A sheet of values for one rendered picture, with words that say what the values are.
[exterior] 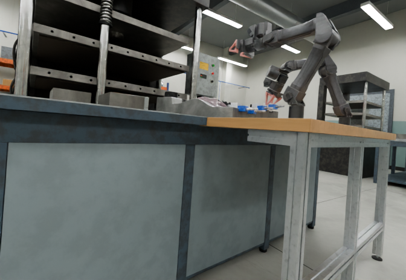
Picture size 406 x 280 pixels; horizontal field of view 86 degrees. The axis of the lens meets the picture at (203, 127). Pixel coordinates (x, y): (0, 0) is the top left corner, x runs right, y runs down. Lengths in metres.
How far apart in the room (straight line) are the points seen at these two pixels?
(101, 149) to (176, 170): 0.32
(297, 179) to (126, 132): 0.60
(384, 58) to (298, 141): 7.54
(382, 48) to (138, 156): 7.92
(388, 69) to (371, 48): 0.83
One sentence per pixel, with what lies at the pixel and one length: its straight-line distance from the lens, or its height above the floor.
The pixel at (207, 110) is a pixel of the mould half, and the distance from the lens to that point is 1.08.
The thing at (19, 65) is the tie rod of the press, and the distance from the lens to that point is 1.58.
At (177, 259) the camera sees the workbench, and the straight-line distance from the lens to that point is 1.13.
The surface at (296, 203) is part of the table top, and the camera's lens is 0.75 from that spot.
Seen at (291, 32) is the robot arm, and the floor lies 1.20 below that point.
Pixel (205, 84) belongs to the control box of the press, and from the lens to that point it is 2.19.
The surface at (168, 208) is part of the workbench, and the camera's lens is 0.99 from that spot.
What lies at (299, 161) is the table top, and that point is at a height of 0.67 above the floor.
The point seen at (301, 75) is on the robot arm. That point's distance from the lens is 1.04.
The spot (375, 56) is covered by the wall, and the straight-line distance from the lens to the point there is 8.30.
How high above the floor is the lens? 0.75
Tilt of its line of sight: level
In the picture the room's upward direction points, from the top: 4 degrees clockwise
